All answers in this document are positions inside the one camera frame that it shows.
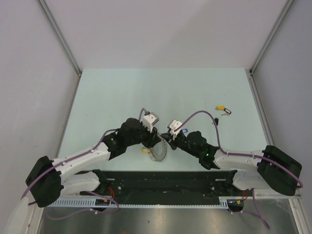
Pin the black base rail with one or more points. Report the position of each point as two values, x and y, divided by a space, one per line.
169 187

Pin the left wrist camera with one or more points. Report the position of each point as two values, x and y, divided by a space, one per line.
149 120

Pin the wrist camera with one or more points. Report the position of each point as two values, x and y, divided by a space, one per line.
149 120
174 127

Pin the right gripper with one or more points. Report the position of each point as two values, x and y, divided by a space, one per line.
168 137

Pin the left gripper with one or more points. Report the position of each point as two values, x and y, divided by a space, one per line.
152 138

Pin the yellow tag key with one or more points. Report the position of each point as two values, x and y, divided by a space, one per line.
145 150
221 107

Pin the black white tag key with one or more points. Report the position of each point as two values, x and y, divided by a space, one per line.
226 112

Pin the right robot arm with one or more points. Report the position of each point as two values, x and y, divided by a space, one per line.
270 168

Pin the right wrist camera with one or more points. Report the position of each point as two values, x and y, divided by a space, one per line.
174 127

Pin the white cable duct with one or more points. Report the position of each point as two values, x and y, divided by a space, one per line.
96 202

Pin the metal keyring holder disc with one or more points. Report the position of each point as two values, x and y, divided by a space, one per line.
159 151

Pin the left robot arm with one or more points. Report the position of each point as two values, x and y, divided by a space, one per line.
51 178

